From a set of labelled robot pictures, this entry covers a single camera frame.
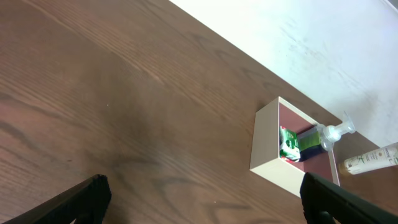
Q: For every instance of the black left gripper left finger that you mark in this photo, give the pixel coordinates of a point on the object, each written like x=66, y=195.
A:
x=86, y=202

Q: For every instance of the white box with pink interior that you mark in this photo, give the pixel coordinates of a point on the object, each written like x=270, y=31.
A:
x=265, y=159

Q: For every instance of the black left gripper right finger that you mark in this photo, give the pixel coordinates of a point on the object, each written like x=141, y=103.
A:
x=325, y=202

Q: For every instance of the green soap bar package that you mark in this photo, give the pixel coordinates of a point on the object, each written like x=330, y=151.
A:
x=288, y=145

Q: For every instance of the clear foam pump bottle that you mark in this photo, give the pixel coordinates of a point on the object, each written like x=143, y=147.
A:
x=321, y=138

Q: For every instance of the white lotion tube with leaves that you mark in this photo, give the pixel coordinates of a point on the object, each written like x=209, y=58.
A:
x=373, y=160

